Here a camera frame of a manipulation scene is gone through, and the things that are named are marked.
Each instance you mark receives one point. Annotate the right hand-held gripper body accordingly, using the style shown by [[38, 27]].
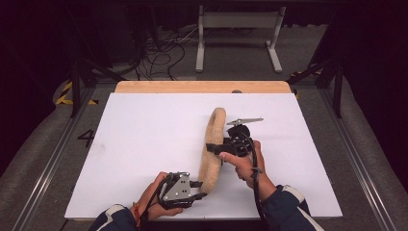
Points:
[[239, 141]]

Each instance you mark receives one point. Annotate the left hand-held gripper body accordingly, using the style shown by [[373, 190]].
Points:
[[178, 189]]

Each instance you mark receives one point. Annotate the person's right hand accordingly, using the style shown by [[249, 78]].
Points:
[[247, 166]]

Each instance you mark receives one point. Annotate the person's left hand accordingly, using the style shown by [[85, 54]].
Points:
[[150, 205]]

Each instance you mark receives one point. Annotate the white board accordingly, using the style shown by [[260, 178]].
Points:
[[147, 144]]

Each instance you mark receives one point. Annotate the wooden table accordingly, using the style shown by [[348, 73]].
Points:
[[198, 86]]

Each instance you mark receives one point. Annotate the black metal stand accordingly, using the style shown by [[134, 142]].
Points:
[[75, 89], [337, 89]]

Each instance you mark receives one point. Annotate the aluminium floor rail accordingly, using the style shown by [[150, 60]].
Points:
[[359, 157], [54, 157]]

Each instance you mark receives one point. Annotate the white metal stand frame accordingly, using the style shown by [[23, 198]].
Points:
[[239, 19]]

